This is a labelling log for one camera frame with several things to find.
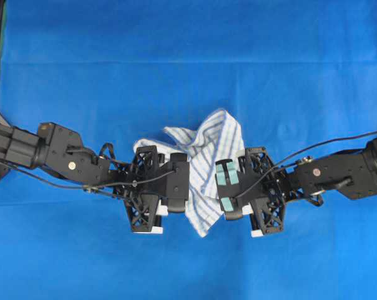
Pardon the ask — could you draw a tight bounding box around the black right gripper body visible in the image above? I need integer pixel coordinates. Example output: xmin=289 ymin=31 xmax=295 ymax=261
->
xmin=236 ymin=147 xmax=287 ymax=237

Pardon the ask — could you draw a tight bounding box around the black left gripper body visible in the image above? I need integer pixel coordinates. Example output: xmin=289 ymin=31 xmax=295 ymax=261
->
xmin=111 ymin=146 xmax=164 ymax=234

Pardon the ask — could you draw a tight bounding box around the blue white striped towel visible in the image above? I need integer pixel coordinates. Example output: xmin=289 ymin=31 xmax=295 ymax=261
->
xmin=133 ymin=109 xmax=244 ymax=238

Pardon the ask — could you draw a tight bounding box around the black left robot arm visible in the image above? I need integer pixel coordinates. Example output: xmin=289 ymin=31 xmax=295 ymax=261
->
xmin=0 ymin=122 xmax=179 ymax=234

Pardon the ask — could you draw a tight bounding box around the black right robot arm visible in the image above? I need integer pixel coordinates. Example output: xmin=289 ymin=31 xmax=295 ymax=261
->
xmin=232 ymin=137 xmax=377 ymax=237

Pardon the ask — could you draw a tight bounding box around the blue table cloth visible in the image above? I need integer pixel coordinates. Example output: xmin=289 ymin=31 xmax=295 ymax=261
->
xmin=0 ymin=1 xmax=377 ymax=299

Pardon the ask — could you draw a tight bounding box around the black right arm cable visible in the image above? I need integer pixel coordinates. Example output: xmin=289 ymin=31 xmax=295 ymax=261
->
xmin=234 ymin=129 xmax=377 ymax=207

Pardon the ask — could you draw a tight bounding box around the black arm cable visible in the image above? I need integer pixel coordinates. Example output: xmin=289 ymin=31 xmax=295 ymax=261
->
xmin=0 ymin=142 xmax=179 ymax=199
xmin=234 ymin=129 xmax=377 ymax=207

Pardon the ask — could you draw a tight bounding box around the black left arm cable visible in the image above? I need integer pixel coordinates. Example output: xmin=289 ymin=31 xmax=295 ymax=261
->
xmin=0 ymin=142 xmax=179 ymax=199

